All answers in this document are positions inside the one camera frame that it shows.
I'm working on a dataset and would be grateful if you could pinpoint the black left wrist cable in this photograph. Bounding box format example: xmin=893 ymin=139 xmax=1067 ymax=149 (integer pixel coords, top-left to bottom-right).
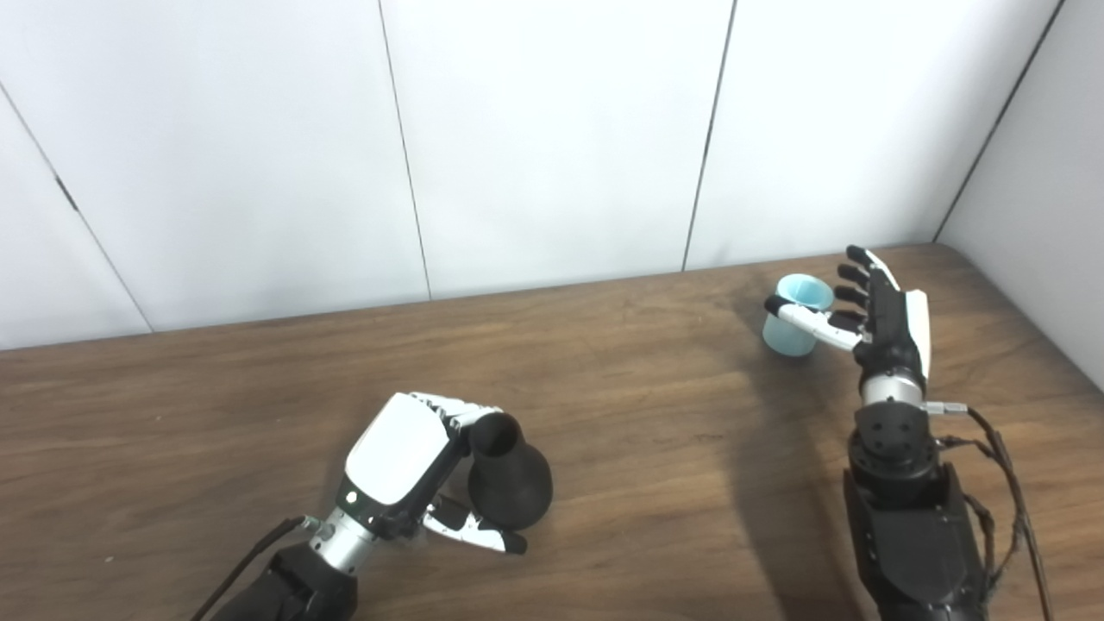
xmin=190 ymin=515 xmax=324 ymax=621

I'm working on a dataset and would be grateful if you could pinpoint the black flared nozzle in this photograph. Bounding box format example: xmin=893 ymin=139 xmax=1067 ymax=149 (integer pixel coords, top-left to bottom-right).
xmin=467 ymin=412 xmax=554 ymax=530

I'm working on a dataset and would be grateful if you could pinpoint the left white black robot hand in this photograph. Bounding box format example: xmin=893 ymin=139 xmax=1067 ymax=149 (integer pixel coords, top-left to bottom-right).
xmin=335 ymin=392 xmax=528 ymax=555

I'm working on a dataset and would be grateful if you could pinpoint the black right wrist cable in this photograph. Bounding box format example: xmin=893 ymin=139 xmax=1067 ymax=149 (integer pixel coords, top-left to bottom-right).
xmin=923 ymin=401 xmax=1053 ymax=621

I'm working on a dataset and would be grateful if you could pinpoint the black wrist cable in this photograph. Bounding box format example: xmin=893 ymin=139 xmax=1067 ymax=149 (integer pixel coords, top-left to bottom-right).
xmin=190 ymin=515 xmax=324 ymax=621
xmin=923 ymin=401 xmax=1053 ymax=621

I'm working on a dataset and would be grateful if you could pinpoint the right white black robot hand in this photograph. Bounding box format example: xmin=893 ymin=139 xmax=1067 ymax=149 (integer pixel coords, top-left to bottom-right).
xmin=764 ymin=245 xmax=932 ymax=380

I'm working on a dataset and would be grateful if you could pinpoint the light-blue hose piece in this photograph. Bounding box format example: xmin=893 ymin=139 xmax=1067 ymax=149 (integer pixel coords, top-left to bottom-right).
xmin=762 ymin=273 xmax=835 ymax=356

